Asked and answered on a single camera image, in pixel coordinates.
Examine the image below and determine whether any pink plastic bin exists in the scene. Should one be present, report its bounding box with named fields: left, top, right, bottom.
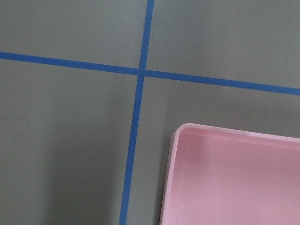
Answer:
left=159, top=123, right=300, bottom=225

